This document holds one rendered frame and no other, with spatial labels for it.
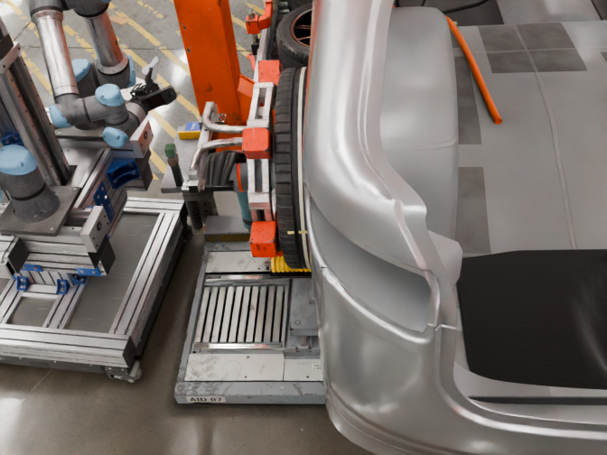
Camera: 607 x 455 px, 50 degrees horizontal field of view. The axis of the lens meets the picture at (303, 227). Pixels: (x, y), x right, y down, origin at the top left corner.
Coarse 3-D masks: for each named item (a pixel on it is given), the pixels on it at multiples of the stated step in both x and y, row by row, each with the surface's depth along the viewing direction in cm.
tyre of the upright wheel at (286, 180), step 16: (288, 80) 197; (304, 80) 196; (288, 96) 192; (304, 96) 191; (288, 112) 188; (288, 128) 187; (288, 144) 186; (288, 160) 185; (288, 176) 186; (288, 192) 187; (288, 208) 188; (304, 208) 188; (288, 224) 191; (304, 224) 191; (288, 240) 195; (288, 256) 201
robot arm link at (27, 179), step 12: (12, 144) 207; (0, 156) 202; (12, 156) 203; (24, 156) 203; (0, 168) 200; (12, 168) 200; (24, 168) 203; (36, 168) 208; (0, 180) 203; (12, 180) 203; (24, 180) 205; (36, 180) 208; (12, 192) 208; (24, 192) 207
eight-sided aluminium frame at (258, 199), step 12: (264, 84) 207; (264, 96) 206; (252, 108) 198; (264, 108) 198; (252, 120) 194; (264, 120) 193; (252, 168) 192; (264, 168) 192; (252, 180) 192; (264, 180) 192; (252, 192) 192; (264, 192) 192; (252, 204) 193; (264, 204) 193; (252, 216) 197
